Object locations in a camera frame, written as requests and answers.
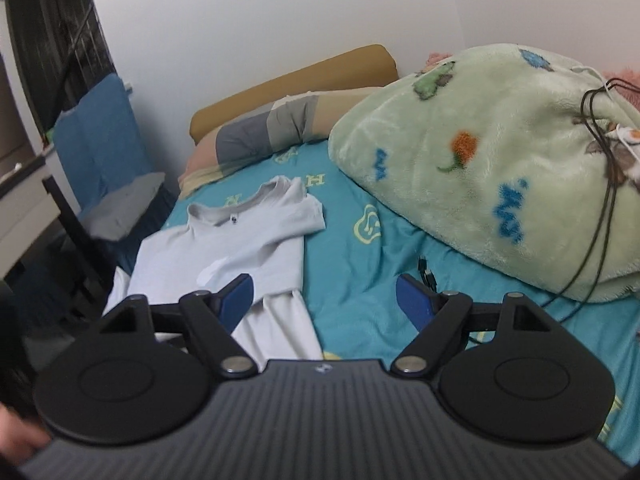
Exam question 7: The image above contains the pink cloth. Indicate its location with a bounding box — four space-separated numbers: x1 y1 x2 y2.
420 51 455 73

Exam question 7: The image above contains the light grey t-shirt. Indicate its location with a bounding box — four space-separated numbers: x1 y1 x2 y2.
126 176 327 307

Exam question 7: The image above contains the grey cushion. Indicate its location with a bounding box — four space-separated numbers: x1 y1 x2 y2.
80 171 167 242

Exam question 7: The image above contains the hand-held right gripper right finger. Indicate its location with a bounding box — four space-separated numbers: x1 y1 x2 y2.
391 274 565 378

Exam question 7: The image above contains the white cable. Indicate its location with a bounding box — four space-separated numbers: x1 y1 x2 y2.
569 66 640 163

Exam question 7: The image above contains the black chair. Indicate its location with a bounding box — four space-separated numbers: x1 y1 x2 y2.
42 176 132 318

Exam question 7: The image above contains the teal printed bed sheet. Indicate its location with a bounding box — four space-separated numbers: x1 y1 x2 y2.
117 137 640 471

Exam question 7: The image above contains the white desk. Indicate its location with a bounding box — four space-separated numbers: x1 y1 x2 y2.
0 52 68 281

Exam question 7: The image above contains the short black plug cable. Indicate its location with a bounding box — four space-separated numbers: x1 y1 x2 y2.
417 256 440 293

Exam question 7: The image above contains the mustard brown headboard cushion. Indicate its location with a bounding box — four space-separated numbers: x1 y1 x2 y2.
189 44 400 142

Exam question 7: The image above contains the blue towel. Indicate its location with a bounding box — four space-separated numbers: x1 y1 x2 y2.
52 72 163 211

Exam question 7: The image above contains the person's left hand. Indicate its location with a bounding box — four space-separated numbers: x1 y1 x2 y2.
0 406 52 467

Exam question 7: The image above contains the window with metal grille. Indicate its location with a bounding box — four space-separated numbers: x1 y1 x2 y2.
0 0 118 133

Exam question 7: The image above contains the grey beige striped pillow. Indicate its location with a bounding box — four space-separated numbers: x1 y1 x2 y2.
177 86 388 200

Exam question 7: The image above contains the green printed fleece blanket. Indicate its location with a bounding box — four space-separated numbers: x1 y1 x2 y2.
328 46 640 304

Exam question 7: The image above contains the white cloth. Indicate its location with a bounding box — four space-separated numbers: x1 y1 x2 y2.
106 265 325 362

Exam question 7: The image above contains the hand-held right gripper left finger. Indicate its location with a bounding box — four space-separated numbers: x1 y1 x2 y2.
99 273 260 378

